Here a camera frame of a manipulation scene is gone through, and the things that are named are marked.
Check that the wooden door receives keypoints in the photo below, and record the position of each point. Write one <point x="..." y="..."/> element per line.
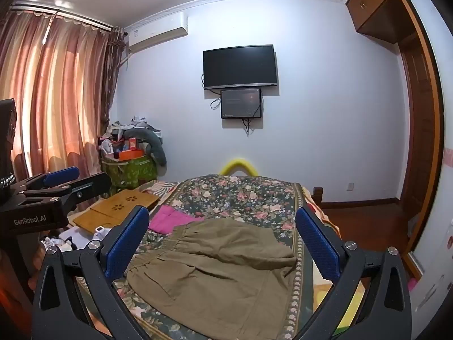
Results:
<point x="419" y="131"/>

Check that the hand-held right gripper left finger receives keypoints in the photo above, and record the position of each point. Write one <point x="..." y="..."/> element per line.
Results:
<point x="129" y="241"/>

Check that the white cloth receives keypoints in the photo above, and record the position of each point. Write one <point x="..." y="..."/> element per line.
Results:
<point x="81" y="237"/>

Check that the colourful plush blanket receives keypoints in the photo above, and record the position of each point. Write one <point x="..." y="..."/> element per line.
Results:
<point x="327" y="214"/>

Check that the orange box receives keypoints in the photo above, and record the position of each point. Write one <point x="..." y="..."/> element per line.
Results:
<point x="131" y="154"/>

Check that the white air conditioner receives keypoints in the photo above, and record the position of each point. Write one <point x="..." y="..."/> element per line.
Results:
<point x="157" y="32"/>

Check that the pile of clothes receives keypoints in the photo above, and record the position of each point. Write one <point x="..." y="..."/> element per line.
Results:
<point x="124" y="125"/>

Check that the white door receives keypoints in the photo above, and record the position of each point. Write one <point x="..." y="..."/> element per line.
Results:
<point x="435" y="255"/>

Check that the yellow foam arch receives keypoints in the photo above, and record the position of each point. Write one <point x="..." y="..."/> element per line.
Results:
<point x="237" y="164"/>

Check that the wooden bed post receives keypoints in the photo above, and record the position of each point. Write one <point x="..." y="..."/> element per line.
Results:
<point x="317" y="194"/>

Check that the brown patterned curtain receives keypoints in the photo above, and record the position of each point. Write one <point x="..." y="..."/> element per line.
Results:
<point x="114" y="78"/>

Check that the wooden lap desk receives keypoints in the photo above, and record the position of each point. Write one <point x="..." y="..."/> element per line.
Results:
<point x="113" y="207"/>

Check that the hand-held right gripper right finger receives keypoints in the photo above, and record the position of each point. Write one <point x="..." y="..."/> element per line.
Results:
<point x="318" y="244"/>

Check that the wooden overhead cabinet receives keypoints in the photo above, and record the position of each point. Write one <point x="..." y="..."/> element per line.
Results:
<point x="378" y="7"/>

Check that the small black wall monitor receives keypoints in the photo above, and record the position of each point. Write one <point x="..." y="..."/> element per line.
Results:
<point x="241" y="103"/>

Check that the grey plush pillow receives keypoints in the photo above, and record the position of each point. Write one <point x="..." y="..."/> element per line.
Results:
<point x="155" y="145"/>

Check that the red box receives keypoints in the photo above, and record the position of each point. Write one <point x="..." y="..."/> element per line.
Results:
<point x="131" y="144"/>

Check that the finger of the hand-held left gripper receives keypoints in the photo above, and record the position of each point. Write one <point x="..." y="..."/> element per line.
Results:
<point x="85" y="187"/>
<point x="63" y="176"/>

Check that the pink curtain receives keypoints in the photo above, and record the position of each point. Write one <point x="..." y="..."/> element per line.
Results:
<point x="53" y="95"/>

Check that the pink cloth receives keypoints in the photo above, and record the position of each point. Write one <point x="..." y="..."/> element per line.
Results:
<point x="166" y="219"/>

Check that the olive green pants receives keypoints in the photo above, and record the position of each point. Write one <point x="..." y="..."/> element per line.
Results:
<point x="219" y="272"/>

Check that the black wall television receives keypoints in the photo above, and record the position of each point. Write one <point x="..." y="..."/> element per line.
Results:
<point x="239" y="66"/>

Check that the floral bedspread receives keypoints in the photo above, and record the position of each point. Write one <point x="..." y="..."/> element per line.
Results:
<point x="240" y="194"/>

